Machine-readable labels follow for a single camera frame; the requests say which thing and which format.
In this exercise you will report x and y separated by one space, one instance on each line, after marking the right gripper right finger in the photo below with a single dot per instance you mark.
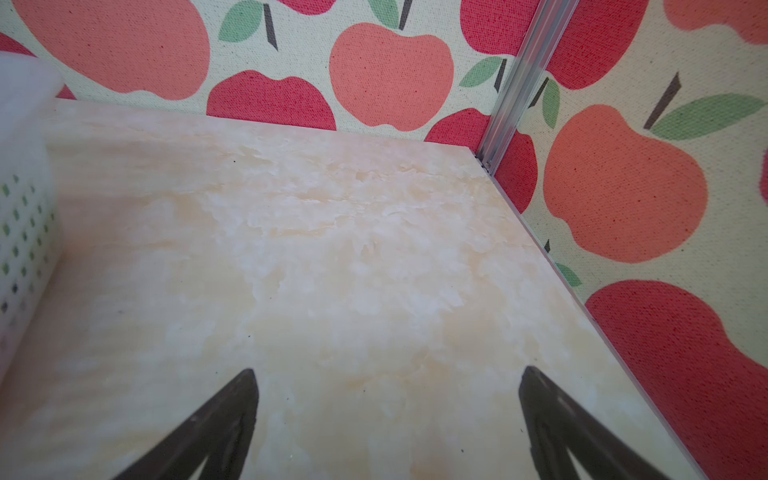
561 433

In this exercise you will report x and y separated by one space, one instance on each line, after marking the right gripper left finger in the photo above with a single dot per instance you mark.
213 442

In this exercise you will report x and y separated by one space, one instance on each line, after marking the white plastic basket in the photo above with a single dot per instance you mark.
31 233

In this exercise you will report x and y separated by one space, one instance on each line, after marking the right aluminium corner post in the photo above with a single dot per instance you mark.
542 37

